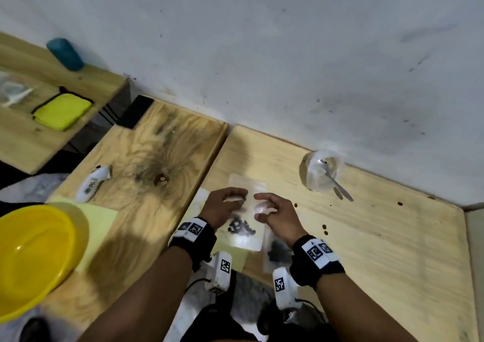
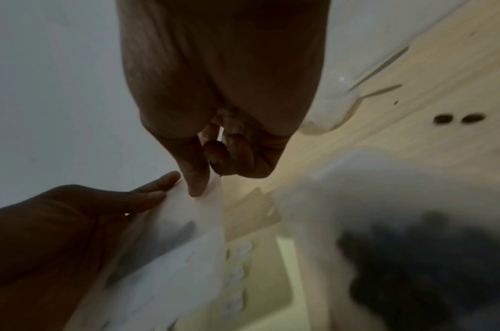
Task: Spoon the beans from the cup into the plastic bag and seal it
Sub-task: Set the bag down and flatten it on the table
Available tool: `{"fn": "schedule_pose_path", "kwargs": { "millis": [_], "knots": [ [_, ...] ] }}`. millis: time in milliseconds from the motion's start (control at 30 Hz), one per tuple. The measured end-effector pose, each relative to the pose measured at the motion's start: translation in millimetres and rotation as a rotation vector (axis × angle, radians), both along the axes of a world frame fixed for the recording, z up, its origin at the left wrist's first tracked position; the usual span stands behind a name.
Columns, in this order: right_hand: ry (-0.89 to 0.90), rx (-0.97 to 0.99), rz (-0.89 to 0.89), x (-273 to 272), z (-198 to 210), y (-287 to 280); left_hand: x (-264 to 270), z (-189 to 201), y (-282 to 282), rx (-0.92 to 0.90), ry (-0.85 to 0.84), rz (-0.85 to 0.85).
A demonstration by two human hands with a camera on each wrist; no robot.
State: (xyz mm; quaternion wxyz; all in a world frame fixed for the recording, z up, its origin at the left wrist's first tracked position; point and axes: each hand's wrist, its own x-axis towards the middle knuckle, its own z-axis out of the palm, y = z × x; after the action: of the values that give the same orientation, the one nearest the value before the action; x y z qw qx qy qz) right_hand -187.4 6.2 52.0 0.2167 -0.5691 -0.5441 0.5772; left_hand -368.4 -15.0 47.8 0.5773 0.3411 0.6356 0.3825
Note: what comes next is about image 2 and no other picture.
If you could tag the person's left hand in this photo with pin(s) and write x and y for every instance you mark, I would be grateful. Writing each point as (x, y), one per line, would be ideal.
(41, 242)

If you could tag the person's right hand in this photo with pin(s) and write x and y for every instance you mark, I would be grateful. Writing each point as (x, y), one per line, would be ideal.
(225, 64)

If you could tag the small clear plastic bag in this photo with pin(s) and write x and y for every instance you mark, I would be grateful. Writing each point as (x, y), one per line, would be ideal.
(180, 274)
(315, 210)

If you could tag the dark coffee bean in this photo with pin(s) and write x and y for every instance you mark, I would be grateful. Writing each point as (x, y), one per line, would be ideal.
(443, 118)
(472, 118)

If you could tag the dark seeds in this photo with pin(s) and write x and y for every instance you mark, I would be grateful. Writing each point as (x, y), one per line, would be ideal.
(417, 268)

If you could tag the yellow label backing sheet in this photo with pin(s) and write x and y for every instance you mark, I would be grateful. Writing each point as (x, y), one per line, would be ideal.
(270, 274)

